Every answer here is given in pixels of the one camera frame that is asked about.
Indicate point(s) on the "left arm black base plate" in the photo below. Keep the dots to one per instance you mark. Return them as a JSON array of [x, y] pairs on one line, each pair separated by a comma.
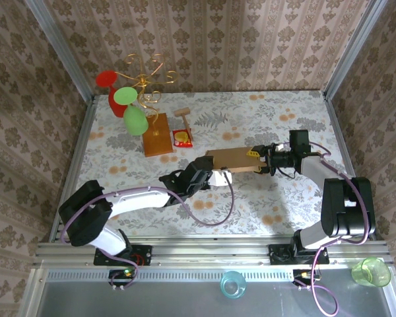
[[142, 254]]

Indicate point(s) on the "aluminium mounting rail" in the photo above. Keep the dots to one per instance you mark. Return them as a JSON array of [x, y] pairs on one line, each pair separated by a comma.
[[211, 251]]

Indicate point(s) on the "green plastic cup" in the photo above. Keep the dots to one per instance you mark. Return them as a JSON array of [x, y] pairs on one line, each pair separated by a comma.
[[371, 272]]

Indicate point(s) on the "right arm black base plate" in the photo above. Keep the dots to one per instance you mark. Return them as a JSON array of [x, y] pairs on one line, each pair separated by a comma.
[[280, 254]]

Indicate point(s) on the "brown cardboard paper box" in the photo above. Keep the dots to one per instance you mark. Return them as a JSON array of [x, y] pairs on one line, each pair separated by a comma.
[[231, 160]]

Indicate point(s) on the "floral patterned tablecloth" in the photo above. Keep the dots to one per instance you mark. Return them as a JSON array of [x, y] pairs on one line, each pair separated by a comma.
[[250, 109]]

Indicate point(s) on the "green plastic wine glass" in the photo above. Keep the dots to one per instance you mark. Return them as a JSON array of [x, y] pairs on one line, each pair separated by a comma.
[[135, 120]]

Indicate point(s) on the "red plastic wine glass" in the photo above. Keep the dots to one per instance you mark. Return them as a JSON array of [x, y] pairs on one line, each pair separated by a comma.
[[106, 79]]

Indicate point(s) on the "red snack packet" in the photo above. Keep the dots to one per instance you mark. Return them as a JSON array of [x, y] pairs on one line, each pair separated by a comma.
[[182, 138]]

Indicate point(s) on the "aluminium table side rail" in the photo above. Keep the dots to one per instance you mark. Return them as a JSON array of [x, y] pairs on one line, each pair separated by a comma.
[[73, 158], [348, 158]]

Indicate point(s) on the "small wooden mallet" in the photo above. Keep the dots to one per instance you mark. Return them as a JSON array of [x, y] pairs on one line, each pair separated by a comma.
[[182, 112]]

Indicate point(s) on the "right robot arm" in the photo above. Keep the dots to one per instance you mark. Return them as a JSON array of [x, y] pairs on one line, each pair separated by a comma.
[[343, 204]]

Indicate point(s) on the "light blue plastic cup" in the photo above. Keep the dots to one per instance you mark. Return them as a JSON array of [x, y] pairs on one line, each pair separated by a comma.
[[232, 284]]

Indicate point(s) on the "small black controller board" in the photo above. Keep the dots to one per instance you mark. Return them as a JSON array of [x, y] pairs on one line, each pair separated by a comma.
[[305, 274], [122, 273]]

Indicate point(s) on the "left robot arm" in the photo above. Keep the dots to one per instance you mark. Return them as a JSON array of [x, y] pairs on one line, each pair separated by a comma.
[[135, 201]]

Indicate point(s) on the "aluminium frame post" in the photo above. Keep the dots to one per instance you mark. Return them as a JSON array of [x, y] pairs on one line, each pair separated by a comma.
[[355, 46], [57, 46]]

